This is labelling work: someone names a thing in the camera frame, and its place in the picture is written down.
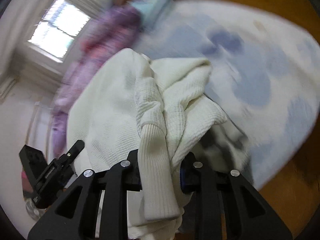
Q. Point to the grey white checkered sweater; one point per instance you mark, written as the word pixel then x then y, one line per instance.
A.
pixel 220 142

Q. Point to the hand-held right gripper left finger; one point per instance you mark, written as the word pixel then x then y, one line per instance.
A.
pixel 132 172

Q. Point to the teal striped pillow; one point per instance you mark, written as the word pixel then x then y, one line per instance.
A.
pixel 155 2

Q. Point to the barred window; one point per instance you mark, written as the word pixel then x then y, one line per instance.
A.
pixel 57 30

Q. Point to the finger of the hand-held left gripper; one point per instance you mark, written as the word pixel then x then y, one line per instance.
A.
pixel 75 150

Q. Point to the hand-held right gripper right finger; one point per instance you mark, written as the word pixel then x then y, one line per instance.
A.
pixel 182 178

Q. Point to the purple floral quilt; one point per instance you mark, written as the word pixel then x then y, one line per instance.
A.
pixel 112 30

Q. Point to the bed with floral sheet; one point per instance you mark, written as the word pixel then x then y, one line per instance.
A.
pixel 262 67

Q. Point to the white button jacket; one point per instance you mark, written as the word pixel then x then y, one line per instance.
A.
pixel 112 120

